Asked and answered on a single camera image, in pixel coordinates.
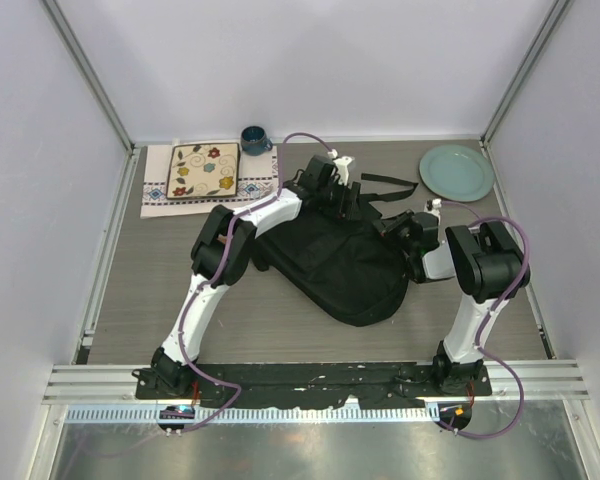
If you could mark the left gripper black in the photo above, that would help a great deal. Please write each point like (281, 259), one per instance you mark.
(351, 210)

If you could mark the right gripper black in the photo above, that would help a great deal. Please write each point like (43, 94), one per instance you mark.
(390, 225)

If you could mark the black student backpack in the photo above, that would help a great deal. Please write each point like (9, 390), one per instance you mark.
(344, 266)

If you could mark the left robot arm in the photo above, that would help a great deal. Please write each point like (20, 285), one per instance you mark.
(220, 257)

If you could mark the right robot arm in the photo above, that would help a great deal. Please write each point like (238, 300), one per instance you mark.
(489, 259)

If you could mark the light teal plate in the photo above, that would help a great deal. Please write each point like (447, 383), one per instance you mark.
(457, 173)

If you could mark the white embroidered cloth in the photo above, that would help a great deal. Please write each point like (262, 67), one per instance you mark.
(257, 178)

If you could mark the dark blue mug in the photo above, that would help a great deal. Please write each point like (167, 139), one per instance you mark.
(255, 141)

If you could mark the floral square trivet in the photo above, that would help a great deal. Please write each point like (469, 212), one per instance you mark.
(203, 170)

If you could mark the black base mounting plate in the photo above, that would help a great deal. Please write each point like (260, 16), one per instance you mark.
(311, 385)

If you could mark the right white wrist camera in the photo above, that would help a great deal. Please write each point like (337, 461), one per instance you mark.
(433, 207)

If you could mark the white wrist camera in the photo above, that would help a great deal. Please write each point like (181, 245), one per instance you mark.
(433, 207)
(343, 165)

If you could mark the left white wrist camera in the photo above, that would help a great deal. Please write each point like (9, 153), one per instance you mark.
(343, 165)

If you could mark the white slotted cable duct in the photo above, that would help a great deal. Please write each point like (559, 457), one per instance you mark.
(162, 414)

